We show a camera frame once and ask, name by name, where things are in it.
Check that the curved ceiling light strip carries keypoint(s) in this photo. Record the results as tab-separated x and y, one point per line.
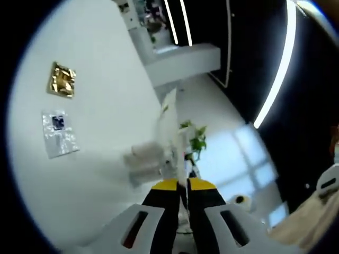
171	23
186	23

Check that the gold skincare sachet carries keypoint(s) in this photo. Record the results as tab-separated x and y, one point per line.
62	79

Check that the long ceiling light strip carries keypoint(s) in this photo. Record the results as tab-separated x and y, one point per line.
280	66

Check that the person's beige printed shirt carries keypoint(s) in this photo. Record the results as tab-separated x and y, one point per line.
304	225

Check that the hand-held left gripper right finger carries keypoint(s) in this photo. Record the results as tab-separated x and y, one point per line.
206	219

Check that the potted green plant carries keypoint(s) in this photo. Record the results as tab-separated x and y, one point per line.
197	143

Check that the clear plastic sachet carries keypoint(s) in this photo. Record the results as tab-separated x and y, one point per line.
59	137

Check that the large window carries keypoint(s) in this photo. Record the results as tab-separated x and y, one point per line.
251	148

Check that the white low cabinet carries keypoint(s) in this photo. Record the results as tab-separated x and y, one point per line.
185	63

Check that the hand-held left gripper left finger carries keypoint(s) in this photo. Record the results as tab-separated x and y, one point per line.
159	219

